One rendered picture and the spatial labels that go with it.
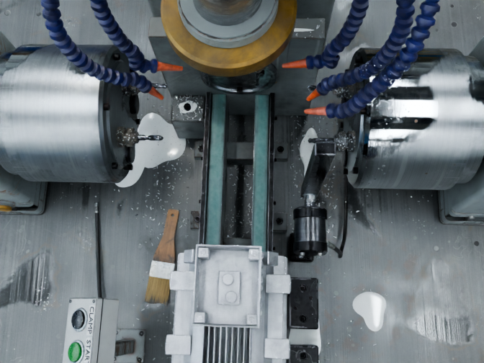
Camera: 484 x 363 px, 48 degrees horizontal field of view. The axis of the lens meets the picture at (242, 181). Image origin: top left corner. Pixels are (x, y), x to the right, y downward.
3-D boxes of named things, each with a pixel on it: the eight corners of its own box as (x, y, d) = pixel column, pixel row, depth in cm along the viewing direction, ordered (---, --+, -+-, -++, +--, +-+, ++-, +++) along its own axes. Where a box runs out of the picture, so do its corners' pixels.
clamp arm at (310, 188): (300, 184, 99) (314, 137, 74) (317, 184, 99) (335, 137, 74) (300, 202, 98) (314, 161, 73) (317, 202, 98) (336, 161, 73)
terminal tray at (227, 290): (199, 250, 89) (194, 243, 82) (263, 252, 88) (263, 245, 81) (194, 325, 85) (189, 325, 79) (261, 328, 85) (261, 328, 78)
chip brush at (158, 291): (163, 208, 119) (162, 207, 118) (185, 212, 118) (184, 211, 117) (144, 302, 113) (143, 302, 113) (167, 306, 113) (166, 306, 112)
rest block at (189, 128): (179, 114, 124) (171, 92, 113) (209, 114, 124) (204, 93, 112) (178, 138, 123) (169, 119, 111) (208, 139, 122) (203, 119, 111)
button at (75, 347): (76, 341, 88) (68, 341, 86) (88, 342, 86) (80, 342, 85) (74, 361, 87) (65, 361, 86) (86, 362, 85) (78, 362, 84)
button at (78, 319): (80, 310, 89) (70, 310, 88) (92, 310, 87) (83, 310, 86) (78, 328, 88) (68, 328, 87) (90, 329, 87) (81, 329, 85)
